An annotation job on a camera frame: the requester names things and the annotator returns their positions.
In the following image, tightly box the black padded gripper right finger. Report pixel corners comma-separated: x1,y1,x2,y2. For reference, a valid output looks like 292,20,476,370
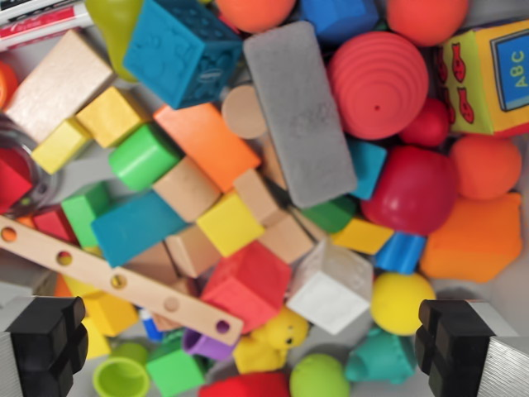
414,299,529,397

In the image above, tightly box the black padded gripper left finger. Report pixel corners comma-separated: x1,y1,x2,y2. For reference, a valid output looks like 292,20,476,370
0,295,89,397

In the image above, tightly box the grey plastic bin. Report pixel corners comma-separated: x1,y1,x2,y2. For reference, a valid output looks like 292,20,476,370
0,24,529,397

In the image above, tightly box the small orange wooden block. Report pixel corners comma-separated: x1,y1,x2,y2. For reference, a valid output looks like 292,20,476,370
53,272,75,299

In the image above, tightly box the amber yellow wooden block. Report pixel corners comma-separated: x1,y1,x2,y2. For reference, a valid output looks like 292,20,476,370
82,291,141,338

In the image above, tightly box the yellow rubber ball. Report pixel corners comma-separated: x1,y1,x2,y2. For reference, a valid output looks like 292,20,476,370
370,271,437,337

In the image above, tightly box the teal rubber animal toy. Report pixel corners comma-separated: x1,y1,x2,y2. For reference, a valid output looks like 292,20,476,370
345,326,418,384

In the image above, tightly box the lime green plastic cup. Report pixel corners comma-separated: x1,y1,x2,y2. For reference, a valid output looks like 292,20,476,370
93,342,152,397

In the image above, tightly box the wooden strip with holes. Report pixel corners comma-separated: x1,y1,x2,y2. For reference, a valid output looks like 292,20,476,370
0,214,245,347

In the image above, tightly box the orange soft star block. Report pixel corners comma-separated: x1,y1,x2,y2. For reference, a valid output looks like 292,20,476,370
419,192,524,285

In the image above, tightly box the blue ridged plastic cylinder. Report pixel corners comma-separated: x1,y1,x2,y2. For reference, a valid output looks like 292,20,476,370
374,232,427,275

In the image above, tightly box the red wooden block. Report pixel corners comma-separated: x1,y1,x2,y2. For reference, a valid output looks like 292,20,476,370
31,205,80,246

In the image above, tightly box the green wooden block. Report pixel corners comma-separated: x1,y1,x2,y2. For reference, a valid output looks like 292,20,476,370
60,181,112,250

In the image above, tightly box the small natural wood block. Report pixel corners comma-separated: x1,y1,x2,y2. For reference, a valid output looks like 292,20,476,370
258,214,316,265
260,138,290,191
123,242,179,282
233,168,288,227
164,225,222,279

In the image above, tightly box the green rubber cube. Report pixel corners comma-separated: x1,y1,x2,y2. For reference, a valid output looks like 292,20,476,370
145,342,207,397

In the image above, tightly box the white rubber cube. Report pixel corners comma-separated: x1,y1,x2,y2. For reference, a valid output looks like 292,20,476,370
285,237,375,336

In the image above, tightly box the lime green rubber ball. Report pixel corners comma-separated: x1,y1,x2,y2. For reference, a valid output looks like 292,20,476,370
288,353,351,397

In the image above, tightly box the flat yellow wooden block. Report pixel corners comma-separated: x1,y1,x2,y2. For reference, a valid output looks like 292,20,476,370
330,217,394,256

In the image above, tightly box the clear glass jar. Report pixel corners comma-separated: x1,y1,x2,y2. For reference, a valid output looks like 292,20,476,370
0,114,65,218

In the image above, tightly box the red block inside jar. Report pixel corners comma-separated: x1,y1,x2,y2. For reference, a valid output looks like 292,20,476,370
0,147,34,215

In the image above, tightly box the dark red apple toy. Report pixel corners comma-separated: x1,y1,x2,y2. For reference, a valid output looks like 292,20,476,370
360,145,459,237

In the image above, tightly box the orange round rubber toy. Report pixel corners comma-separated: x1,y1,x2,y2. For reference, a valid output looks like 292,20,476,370
449,134,523,203

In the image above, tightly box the dark green wooden cylinder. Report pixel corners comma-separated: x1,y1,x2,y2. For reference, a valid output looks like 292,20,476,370
301,194,359,235

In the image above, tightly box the yellow rubber animal toy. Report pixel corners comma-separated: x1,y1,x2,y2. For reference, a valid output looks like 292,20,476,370
232,308,310,375

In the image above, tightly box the light yellow wooden block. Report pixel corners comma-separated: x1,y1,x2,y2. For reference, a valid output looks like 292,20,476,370
31,117,94,175

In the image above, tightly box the small teal wooden block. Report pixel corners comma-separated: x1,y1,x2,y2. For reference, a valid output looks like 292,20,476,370
346,138,388,202

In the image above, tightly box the red rounded rubber toy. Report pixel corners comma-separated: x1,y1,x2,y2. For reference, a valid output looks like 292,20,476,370
197,371,293,397

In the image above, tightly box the rounded natural wood block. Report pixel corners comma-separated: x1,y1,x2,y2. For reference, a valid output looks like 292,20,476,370
151,156,223,224

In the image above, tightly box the red rubber cube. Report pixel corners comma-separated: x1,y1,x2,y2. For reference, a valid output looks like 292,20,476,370
200,241,293,335

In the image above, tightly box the bright yellow wooden cube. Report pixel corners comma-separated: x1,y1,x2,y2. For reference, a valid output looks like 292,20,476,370
196,192,265,258

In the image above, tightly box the small red ball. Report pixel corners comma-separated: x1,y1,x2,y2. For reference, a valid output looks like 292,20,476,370
398,98,451,149

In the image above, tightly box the dark yellow wooden cube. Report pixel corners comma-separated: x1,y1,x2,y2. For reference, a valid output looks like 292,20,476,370
75,85,153,149

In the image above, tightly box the long natural wood block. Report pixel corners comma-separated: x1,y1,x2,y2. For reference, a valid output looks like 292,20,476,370
3,28,117,144

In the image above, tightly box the orange wooden rectangular block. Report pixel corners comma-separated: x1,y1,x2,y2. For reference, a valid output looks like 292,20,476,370
153,102,263,194

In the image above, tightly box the fabric ABC cube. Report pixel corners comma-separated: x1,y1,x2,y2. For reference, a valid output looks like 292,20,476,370
436,19,529,138

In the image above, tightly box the red ridged rubber ball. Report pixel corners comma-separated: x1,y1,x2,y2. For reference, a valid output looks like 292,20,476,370
328,31,430,141

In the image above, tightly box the grey foam eraser block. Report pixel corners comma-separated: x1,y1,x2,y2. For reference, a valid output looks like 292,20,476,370
242,20,359,209

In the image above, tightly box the natural wood round cylinder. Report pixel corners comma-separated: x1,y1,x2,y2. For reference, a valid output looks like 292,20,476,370
221,84,269,140

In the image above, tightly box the olive green pear toy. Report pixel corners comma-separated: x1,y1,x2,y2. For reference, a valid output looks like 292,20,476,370
84,0,145,84

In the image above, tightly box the teal embossed rubber cube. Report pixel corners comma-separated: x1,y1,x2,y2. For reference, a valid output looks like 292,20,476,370
122,0,244,111

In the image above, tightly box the red dry-erase marker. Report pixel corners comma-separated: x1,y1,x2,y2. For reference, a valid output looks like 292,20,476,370
0,6,90,51

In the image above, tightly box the orange-red rubber ball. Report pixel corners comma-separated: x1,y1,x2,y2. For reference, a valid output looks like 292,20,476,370
386,0,470,47

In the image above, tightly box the black dry-erase marker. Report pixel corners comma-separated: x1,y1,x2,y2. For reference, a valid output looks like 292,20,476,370
0,0,83,12

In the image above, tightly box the blue rubber cube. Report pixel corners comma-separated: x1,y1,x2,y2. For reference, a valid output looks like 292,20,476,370
299,0,380,46

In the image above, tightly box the orange rubber ball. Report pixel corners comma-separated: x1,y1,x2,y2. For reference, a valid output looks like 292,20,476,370
214,0,298,34

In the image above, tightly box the purple plastic ring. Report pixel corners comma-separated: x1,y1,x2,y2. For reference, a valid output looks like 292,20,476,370
181,328,236,361

